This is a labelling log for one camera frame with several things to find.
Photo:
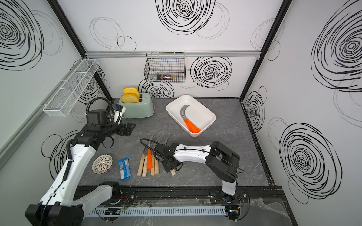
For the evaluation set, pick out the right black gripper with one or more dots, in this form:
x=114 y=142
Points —
x=166 y=167

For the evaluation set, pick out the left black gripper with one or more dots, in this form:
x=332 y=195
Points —
x=128 y=129

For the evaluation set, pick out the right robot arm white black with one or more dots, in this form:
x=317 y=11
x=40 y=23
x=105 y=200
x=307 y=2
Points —
x=221 y=160

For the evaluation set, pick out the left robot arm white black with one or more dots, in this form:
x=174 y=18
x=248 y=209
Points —
x=58 y=207

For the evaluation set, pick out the white rectangular storage box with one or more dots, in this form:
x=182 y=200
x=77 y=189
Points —
x=196 y=113

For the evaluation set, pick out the white round sink strainer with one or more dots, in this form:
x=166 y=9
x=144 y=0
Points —
x=102 y=164

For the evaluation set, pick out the front yellow toast slice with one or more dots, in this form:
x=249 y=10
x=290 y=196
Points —
x=129 y=98

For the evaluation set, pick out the yellow toast slice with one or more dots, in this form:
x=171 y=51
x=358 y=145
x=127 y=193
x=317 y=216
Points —
x=131 y=90
x=129 y=98

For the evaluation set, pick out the blue snack packet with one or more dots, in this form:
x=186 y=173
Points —
x=124 y=168

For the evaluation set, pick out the mint green toaster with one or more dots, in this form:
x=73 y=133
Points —
x=143 y=109

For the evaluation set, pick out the rear yellow toast slice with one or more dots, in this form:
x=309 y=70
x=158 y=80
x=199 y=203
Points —
x=131 y=90

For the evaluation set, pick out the small jar in basket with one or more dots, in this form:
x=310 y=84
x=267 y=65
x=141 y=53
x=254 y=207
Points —
x=164 y=77

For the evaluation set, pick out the wooden handle sickle right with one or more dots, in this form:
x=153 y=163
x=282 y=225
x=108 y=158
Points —
x=173 y=172

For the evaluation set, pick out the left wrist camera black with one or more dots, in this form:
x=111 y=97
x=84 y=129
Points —
x=97 y=117

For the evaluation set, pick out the wooden handle sickle far left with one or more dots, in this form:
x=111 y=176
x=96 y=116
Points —
x=140 y=166

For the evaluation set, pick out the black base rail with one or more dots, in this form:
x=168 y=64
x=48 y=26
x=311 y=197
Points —
x=214 y=194

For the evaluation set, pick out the white mesh wall shelf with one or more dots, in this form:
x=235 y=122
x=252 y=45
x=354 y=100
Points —
x=71 y=88

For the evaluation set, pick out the white slotted cable duct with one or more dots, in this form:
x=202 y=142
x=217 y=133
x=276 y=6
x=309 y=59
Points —
x=159 y=211

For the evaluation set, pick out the black wire wall basket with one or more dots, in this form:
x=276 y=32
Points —
x=165 y=63

